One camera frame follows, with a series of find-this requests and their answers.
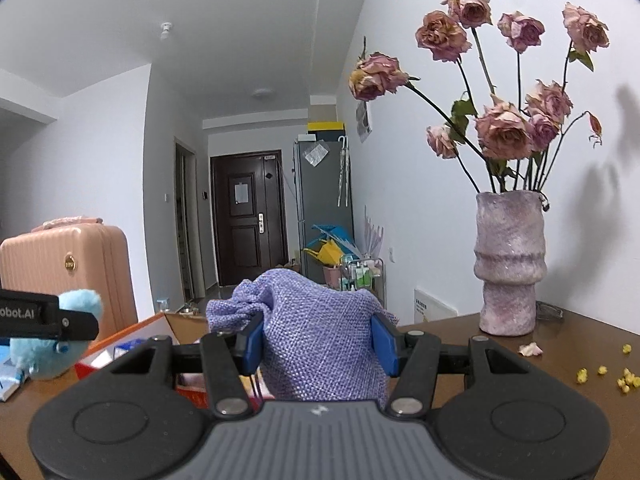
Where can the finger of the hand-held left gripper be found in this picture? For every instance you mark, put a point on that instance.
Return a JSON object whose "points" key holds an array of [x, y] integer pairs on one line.
{"points": [[80, 327]]}

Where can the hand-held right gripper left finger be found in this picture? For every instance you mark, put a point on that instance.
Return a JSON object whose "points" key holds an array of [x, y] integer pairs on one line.
{"points": [[255, 345]]}

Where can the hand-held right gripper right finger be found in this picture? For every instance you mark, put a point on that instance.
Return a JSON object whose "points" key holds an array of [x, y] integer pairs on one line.
{"points": [[385, 345]]}

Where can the light blue plush toy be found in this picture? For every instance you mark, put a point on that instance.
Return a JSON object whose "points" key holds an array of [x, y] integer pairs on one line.
{"points": [[40, 360]]}

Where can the red cardboard box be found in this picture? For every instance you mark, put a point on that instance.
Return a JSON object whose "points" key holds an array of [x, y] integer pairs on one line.
{"points": [[87, 370]]}

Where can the purple knit pouch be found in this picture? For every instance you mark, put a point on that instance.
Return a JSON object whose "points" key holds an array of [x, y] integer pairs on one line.
{"points": [[320, 330]]}

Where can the blue tissue pack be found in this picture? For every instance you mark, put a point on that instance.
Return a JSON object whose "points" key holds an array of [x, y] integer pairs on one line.
{"points": [[10, 382]]}

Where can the pink ribbed suitcase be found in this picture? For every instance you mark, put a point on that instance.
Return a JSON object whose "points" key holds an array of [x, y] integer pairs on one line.
{"points": [[90, 270]]}

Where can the white flat panel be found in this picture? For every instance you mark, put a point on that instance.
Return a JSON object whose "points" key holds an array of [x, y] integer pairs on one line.
{"points": [[434, 306]]}

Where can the metal storage cart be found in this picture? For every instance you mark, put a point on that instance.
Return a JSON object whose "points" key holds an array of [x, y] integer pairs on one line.
{"points": [[362, 275]]}

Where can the blue pet feeder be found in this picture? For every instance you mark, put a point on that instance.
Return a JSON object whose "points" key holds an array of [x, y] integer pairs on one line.
{"points": [[189, 308]]}

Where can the small brown cardboard box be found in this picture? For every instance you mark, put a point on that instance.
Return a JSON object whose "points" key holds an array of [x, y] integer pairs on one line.
{"points": [[292, 266]]}

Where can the pink plastic bucket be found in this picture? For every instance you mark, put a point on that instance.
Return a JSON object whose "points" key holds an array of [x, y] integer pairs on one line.
{"points": [[332, 275]]}

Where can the dark brown entrance door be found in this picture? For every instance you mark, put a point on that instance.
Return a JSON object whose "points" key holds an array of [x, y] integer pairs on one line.
{"points": [[250, 247]]}

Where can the silver door lock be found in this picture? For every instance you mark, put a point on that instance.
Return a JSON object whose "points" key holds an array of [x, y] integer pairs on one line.
{"points": [[261, 222]]}

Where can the blue folding rack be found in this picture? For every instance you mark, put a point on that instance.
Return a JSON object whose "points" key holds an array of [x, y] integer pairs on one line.
{"points": [[330, 234]]}

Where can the fallen pink petal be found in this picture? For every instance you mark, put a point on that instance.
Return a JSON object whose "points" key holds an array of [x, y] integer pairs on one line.
{"points": [[530, 349]]}

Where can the purple textured vase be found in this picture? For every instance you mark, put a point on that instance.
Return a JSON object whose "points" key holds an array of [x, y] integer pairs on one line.
{"points": [[507, 260]]}

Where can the white paper notice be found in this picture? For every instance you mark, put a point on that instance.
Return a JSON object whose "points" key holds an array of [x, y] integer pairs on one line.
{"points": [[241, 193]]}

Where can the grey refrigerator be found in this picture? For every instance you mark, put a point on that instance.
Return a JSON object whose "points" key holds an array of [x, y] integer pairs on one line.
{"points": [[320, 200]]}

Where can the white folded umbrella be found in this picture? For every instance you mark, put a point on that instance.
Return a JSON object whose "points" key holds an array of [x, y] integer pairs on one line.
{"points": [[343, 170]]}

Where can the yellow black box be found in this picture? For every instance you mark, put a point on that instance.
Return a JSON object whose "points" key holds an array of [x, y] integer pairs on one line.
{"points": [[326, 131]]}

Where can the round ceiling lamp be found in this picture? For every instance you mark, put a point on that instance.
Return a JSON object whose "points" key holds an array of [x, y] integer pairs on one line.
{"points": [[263, 92]]}

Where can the white ceiling sprinkler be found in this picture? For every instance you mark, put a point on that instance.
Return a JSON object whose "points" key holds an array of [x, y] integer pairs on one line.
{"points": [[165, 31]]}

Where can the white wall outlet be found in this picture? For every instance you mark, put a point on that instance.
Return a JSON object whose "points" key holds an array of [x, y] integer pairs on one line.
{"points": [[392, 254]]}

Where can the white wall panel box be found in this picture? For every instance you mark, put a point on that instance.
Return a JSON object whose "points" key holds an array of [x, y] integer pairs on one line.
{"points": [[364, 126]]}

